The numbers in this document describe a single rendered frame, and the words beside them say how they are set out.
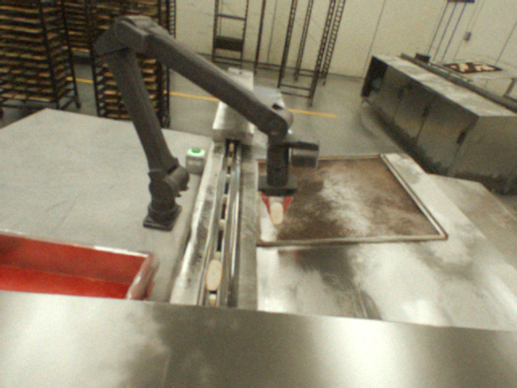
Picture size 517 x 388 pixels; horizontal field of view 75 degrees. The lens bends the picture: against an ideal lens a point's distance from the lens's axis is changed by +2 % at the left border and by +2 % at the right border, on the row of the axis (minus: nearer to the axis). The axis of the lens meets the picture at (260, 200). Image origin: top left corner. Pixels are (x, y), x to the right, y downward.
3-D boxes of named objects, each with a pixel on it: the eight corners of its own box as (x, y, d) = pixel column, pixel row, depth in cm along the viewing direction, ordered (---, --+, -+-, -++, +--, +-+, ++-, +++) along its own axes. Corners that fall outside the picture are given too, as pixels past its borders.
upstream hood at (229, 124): (228, 78, 252) (229, 65, 247) (251, 81, 254) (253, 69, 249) (211, 143, 147) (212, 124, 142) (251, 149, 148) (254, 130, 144)
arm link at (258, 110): (139, 35, 81) (111, 40, 72) (145, 12, 78) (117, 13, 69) (287, 132, 84) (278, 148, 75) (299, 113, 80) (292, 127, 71)
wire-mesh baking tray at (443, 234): (254, 162, 129) (254, 158, 128) (383, 157, 129) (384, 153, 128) (255, 246, 87) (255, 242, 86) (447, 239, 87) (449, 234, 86)
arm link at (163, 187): (107, 27, 82) (78, 29, 74) (154, 12, 77) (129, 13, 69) (171, 188, 102) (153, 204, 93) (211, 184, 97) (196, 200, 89)
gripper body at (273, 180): (258, 181, 89) (258, 156, 85) (296, 181, 89) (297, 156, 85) (257, 194, 84) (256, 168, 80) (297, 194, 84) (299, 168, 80)
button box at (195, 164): (187, 171, 135) (187, 146, 129) (207, 174, 136) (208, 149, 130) (183, 181, 128) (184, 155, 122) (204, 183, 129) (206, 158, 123)
